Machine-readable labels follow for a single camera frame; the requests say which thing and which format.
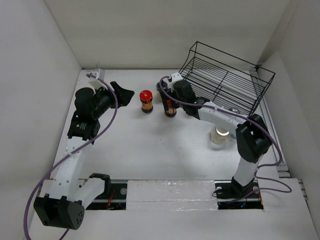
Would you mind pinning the black wire rack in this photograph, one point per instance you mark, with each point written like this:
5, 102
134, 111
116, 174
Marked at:
227, 80

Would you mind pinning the red lid chili jar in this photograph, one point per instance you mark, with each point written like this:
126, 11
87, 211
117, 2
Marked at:
146, 98
169, 110

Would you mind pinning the black knob grinder jar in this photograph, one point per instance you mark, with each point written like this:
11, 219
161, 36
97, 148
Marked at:
158, 90

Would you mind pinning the wide clear glass jar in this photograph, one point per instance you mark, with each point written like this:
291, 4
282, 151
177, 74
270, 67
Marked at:
219, 138

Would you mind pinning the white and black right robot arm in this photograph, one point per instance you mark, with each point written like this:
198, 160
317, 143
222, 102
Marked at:
250, 132

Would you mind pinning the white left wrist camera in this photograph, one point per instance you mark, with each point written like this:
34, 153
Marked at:
94, 77

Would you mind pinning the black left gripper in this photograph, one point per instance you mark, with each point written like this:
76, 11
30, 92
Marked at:
123, 96

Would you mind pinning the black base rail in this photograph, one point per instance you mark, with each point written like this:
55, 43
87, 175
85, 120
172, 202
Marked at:
174, 195

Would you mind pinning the black collar pepper shaker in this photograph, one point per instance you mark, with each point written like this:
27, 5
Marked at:
234, 110

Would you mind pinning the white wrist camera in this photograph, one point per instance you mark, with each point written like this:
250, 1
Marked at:
170, 80
94, 77

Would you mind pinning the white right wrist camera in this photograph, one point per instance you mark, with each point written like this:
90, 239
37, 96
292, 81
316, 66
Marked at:
170, 80

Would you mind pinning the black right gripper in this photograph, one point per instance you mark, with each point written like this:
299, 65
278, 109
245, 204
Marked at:
165, 97

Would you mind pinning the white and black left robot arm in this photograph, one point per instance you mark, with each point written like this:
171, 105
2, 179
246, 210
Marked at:
64, 204

